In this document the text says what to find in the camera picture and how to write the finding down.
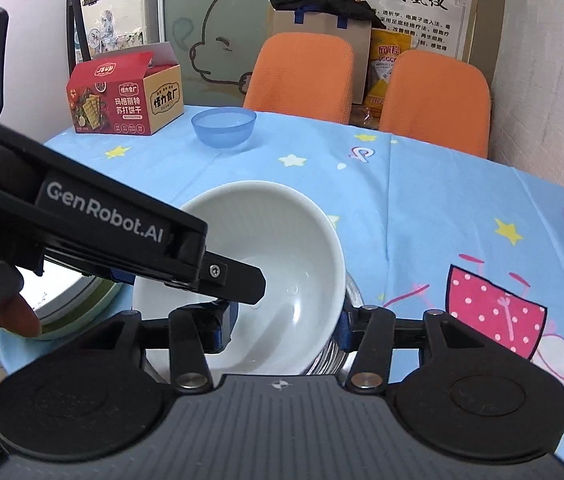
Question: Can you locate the frosted glass door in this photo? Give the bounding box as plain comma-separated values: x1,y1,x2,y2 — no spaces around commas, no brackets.
157,0,283,111

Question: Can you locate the white bowl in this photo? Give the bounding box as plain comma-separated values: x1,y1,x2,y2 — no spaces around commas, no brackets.
132,182,347,376

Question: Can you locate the steel bowl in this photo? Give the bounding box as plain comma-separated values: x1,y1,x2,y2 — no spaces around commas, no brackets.
304,270,363,377

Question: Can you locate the orange chair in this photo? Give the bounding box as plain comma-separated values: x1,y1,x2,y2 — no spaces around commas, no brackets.
243,32,355,126
378,50,491,160

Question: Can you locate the white plate with brown rim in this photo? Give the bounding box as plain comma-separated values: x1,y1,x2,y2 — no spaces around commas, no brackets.
41,257,113,328

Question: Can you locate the framed text wall poster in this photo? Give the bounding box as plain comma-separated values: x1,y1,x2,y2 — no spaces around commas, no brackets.
277,0,478,67

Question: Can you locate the red cracker box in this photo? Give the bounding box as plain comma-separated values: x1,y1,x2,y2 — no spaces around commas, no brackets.
66,42,185,137

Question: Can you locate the green plate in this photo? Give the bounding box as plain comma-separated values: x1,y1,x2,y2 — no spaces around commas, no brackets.
37,282,124,343

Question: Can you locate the black metal pole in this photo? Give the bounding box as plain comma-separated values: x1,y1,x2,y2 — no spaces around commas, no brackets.
64,0,89,63

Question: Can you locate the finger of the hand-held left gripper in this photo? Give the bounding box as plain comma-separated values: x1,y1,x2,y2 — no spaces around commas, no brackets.
201,254,267,307

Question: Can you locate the brown paper bag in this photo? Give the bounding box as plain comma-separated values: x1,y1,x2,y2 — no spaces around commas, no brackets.
267,6,373,106

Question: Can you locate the person's left hand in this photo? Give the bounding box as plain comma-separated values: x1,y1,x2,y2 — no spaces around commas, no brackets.
0,292,41,432

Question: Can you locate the blue plastic bowl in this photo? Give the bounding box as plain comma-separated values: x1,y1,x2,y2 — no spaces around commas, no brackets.
191,107,257,150

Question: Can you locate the yellow packet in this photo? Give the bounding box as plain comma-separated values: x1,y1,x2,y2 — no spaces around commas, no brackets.
364,27,415,107

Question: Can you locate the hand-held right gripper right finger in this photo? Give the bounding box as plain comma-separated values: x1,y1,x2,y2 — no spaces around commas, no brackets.
340,304,487,392

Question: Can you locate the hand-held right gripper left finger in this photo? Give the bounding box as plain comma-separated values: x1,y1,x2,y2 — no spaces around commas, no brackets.
79,302,239,392

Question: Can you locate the blue printed tablecloth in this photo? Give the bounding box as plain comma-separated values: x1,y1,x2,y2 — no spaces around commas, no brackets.
0,105,564,461

